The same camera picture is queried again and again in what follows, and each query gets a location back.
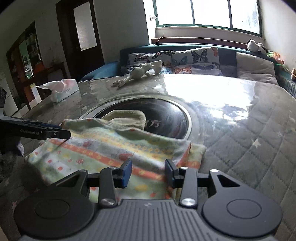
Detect colourful patterned child's jacket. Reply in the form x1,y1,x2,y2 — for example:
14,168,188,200
26,110,206,199

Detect white pink tissue pack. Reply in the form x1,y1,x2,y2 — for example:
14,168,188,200
36,79,79,103

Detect black round induction cooktop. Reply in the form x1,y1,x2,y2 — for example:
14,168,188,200
80,92,199,139

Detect grey quilted star table cover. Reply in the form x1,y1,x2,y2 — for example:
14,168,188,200
1,75,295,240

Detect white plush bunny toy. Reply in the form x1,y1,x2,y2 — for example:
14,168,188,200
112,60,163,88

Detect dark wooden door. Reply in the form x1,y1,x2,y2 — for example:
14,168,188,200
56,0,104,81

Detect butterfly patterned cushion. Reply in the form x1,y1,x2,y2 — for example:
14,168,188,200
127,47,223,76

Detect grey pillow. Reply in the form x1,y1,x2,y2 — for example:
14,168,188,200
236,52,278,85

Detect teal sofa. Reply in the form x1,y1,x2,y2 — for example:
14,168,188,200
81,44,295,97

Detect colourful small plush toys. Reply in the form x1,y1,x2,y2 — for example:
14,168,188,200
290,68,296,81

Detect white black plush toy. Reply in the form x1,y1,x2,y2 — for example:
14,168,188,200
247,39,268,54

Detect orange green plush toy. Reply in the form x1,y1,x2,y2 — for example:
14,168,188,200
267,51,285,65

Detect green framed window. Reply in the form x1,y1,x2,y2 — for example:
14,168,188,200
152,0,262,37

